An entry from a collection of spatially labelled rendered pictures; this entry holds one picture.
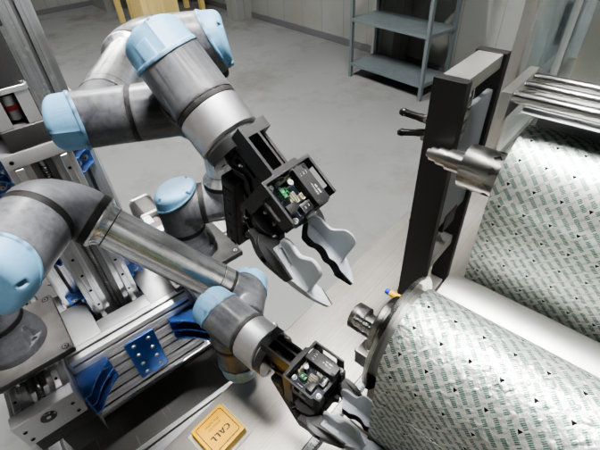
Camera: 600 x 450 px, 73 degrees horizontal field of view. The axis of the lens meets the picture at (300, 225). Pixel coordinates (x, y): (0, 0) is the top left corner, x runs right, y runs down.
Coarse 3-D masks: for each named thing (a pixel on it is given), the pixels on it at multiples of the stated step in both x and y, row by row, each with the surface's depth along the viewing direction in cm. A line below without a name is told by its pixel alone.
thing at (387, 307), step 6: (390, 300) 47; (396, 300) 47; (384, 306) 46; (390, 306) 46; (384, 312) 46; (378, 318) 45; (384, 318) 45; (372, 324) 46; (378, 324) 45; (372, 330) 45; (378, 330) 45; (372, 336) 46; (366, 342) 46; (372, 342) 46; (366, 348) 47
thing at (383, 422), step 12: (372, 408) 48; (384, 408) 46; (372, 420) 50; (384, 420) 48; (396, 420) 46; (372, 432) 52; (384, 432) 50; (396, 432) 47; (408, 432) 45; (420, 432) 44; (384, 444) 51; (396, 444) 49; (408, 444) 47; (420, 444) 45; (432, 444) 43
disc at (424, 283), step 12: (408, 288) 43; (420, 288) 46; (408, 300) 44; (396, 312) 42; (384, 324) 41; (384, 336) 42; (372, 348) 42; (372, 360) 43; (372, 372) 45; (372, 384) 47
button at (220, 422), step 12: (216, 408) 75; (204, 420) 73; (216, 420) 73; (228, 420) 73; (192, 432) 72; (204, 432) 72; (216, 432) 72; (228, 432) 72; (240, 432) 72; (204, 444) 70; (216, 444) 70; (228, 444) 70
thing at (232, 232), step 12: (228, 180) 46; (240, 180) 46; (228, 192) 47; (240, 192) 47; (228, 204) 49; (240, 204) 48; (228, 216) 51; (240, 216) 50; (228, 228) 52; (240, 228) 51; (240, 240) 53
